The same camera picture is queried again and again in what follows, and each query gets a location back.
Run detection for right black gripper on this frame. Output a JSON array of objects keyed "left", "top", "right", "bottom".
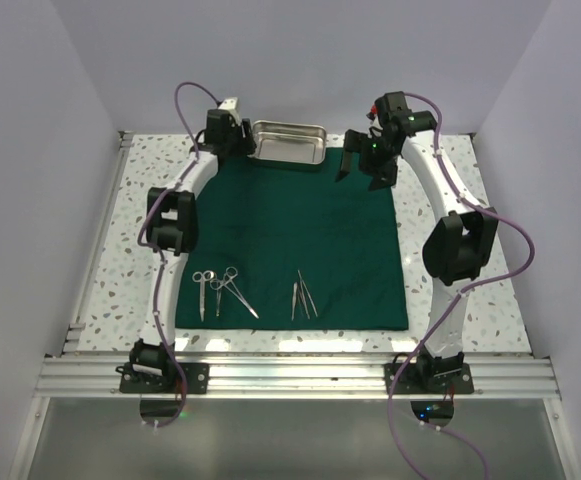
[{"left": 337, "top": 129, "right": 399, "bottom": 192}]

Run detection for stainless steel instrument tray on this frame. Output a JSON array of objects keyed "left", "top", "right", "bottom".
[{"left": 250, "top": 120, "right": 327, "bottom": 171}]

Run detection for dark green surgical cloth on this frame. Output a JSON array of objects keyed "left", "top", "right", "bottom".
[{"left": 176, "top": 148, "right": 409, "bottom": 331}]

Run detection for steel surgical scissors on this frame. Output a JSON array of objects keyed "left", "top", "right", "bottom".
[{"left": 192, "top": 270, "right": 216, "bottom": 322}]

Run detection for steel tweezers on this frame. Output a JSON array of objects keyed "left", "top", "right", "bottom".
[
  {"left": 291, "top": 282, "right": 299, "bottom": 321},
  {"left": 297, "top": 270, "right": 318, "bottom": 318}
]

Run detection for long steel curved forceps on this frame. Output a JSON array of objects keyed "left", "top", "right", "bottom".
[{"left": 222, "top": 266, "right": 259, "bottom": 319}]

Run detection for small steel hemostat clamp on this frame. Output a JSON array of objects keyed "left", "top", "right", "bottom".
[{"left": 211, "top": 279, "right": 224, "bottom": 318}]

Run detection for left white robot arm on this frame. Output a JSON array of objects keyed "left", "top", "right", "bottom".
[{"left": 126, "top": 97, "right": 255, "bottom": 393}]

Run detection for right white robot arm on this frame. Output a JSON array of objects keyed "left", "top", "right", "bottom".
[{"left": 336, "top": 91, "right": 498, "bottom": 393}]

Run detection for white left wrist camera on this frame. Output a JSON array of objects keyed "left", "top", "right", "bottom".
[{"left": 218, "top": 97, "right": 241, "bottom": 125}]

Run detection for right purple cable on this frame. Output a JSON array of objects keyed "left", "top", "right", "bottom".
[{"left": 387, "top": 92, "right": 536, "bottom": 480}]

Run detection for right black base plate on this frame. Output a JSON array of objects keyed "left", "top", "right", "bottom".
[{"left": 383, "top": 353, "right": 475, "bottom": 395}]

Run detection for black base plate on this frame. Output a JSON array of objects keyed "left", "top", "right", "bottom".
[
  {"left": 115, "top": 362, "right": 210, "bottom": 395},
  {"left": 383, "top": 353, "right": 475, "bottom": 395}
]

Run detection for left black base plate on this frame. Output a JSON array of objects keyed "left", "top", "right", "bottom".
[{"left": 115, "top": 362, "right": 210, "bottom": 395}]

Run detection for aluminium rail frame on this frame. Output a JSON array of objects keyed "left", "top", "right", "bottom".
[{"left": 10, "top": 132, "right": 581, "bottom": 479}]

